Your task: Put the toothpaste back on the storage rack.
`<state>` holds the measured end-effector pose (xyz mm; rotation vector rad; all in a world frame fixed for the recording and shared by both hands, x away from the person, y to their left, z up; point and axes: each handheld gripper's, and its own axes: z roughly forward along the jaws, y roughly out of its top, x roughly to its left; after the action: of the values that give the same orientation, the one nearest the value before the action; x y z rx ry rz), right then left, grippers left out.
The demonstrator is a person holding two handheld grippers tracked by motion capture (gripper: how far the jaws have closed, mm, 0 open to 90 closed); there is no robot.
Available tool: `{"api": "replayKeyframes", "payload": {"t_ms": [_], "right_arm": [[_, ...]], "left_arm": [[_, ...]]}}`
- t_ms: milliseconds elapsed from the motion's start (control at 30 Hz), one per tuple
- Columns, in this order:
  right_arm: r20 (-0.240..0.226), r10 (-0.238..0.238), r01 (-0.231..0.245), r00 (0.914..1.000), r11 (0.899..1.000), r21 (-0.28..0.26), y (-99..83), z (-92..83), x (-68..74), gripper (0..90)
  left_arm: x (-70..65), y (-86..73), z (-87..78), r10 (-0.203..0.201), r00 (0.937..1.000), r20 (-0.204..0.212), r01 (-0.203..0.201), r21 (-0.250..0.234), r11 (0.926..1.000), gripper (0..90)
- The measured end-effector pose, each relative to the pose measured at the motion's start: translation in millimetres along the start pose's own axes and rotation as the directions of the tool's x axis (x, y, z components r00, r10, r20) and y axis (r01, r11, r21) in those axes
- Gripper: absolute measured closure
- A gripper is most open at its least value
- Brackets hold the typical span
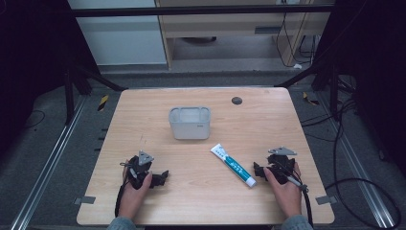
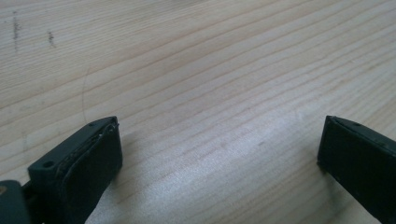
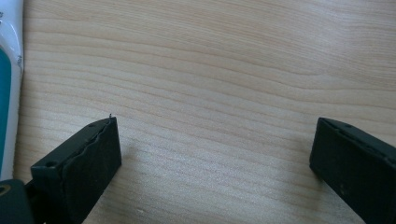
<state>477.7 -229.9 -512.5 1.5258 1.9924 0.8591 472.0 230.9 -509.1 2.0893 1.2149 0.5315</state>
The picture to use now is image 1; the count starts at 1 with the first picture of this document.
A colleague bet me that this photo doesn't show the white plastic storage box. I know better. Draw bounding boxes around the white plastic storage box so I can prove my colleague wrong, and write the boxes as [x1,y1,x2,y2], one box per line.
[168,105,212,141]

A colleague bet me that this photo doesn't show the black horizontal frame bar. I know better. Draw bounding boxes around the black horizontal frame bar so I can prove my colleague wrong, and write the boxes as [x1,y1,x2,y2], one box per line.
[70,4,335,18]

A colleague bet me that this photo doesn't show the yellow and black hazard tape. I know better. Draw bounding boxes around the yellow and black hazard tape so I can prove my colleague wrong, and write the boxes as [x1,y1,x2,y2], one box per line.
[302,91,320,106]
[97,94,110,112]

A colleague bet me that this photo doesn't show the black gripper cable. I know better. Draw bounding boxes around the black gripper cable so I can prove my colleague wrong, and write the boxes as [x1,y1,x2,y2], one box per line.
[114,161,142,219]
[275,161,315,228]

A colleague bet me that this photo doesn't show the black metal stand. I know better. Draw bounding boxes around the black metal stand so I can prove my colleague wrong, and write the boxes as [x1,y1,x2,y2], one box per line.
[274,60,355,121]
[61,61,128,127]

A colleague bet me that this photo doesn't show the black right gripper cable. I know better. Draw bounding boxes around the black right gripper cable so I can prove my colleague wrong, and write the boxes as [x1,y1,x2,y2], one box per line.
[275,161,315,228]

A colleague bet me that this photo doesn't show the aluminium floor rail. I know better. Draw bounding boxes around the aluminium floor rail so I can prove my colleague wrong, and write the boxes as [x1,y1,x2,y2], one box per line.
[317,91,397,230]
[9,95,88,230]

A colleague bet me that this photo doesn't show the black hanging desk cables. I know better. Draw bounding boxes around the black hanging desk cables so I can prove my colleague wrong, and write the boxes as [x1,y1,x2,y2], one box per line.
[275,11,320,69]

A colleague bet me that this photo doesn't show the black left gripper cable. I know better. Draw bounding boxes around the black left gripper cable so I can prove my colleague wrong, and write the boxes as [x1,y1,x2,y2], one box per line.
[114,161,142,219]

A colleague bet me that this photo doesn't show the white and teal toothpaste tube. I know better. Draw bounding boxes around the white and teal toothpaste tube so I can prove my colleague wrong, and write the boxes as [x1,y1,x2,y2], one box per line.
[210,143,258,189]

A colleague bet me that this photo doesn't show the thin black floor cable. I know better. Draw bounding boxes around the thin black floor cable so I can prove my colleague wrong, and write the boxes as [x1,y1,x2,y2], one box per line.
[23,109,46,130]

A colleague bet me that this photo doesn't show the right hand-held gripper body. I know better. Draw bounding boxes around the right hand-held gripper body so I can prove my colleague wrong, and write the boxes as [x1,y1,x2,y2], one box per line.
[266,146,298,186]

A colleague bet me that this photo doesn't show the person's right hand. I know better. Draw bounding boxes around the person's right hand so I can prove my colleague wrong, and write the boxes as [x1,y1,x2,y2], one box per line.
[262,162,303,215]

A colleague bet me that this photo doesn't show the black looped floor cable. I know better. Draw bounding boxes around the black looped floor cable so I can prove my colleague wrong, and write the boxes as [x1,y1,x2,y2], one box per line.
[324,99,402,230]

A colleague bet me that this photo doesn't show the person's left hand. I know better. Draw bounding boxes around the person's left hand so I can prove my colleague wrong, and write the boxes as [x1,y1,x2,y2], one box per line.
[118,168,153,215]

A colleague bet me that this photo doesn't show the white cabinet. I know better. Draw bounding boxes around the white cabinet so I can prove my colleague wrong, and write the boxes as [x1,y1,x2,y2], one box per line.
[67,0,169,67]

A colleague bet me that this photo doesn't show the grey tape strip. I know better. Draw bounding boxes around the grey tape strip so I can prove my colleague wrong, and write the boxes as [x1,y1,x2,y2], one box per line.
[315,195,338,206]
[74,195,97,205]

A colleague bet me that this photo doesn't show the light wooden desk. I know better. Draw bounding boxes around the light wooden desk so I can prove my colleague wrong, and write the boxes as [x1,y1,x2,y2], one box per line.
[154,0,333,70]

